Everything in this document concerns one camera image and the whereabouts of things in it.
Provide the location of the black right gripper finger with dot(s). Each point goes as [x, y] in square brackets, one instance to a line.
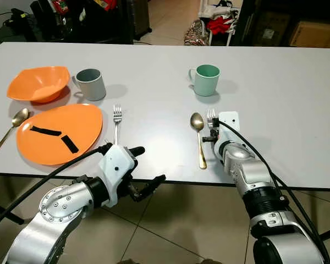
[205, 139]

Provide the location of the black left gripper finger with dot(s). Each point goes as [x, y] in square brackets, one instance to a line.
[153, 185]
[135, 150]

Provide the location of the silver metal fork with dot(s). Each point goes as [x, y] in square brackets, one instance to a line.
[212, 114]
[117, 113]

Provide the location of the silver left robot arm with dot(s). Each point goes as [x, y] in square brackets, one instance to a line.
[49, 220]

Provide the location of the green mug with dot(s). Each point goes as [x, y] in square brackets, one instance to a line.
[207, 83]

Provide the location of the short black tape strip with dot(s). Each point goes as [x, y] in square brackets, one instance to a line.
[69, 143]

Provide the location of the grey mug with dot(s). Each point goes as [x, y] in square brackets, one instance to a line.
[92, 88]

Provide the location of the orange oval plate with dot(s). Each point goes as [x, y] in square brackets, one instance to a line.
[49, 149]

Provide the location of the long black tape strip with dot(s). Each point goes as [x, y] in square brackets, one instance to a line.
[45, 131]

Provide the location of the patterned bag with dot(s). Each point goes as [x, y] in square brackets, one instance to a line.
[196, 34]

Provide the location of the red cloth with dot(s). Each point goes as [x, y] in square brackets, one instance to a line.
[220, 25]

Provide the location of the orange plastic bowl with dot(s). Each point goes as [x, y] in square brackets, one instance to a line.
[38, 82]

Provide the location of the black cabinet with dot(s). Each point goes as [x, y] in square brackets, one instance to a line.
[264, 25]

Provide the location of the white rack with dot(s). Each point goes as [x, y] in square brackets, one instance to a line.
[219, 10]

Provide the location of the black table leg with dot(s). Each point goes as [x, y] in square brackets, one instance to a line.
[5, 213]

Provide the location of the black shelf unit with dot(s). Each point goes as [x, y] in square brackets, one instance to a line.
[99, 22]

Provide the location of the brown cardboard box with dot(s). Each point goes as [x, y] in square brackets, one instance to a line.
[316, 34]

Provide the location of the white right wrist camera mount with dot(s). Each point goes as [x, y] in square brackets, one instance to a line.
[229, 122]

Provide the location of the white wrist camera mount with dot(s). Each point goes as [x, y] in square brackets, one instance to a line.
[115, 165]
[229, 122]

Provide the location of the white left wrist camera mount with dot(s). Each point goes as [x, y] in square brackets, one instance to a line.
[115, 165]

